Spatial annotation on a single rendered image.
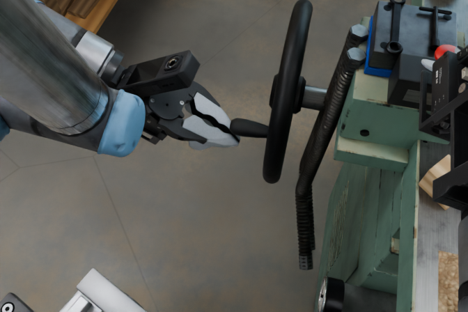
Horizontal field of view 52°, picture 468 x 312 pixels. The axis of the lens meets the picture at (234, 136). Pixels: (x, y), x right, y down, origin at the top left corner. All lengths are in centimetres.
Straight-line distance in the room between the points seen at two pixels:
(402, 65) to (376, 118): 8
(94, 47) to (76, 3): 122
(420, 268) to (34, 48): 45
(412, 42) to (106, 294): 50
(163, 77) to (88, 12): 126
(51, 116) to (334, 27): 164
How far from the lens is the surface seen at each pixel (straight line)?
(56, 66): 42
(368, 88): 61
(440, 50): 58
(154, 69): 62
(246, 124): 67
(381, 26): 62
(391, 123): 63
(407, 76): 57
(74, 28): 67
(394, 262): 73
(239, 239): 151
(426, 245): 60
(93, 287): 70
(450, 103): 33
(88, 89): 48
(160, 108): 65
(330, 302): 77
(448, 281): 58
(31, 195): 170
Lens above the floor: 143
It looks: 59 degrees down
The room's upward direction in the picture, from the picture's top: straight up
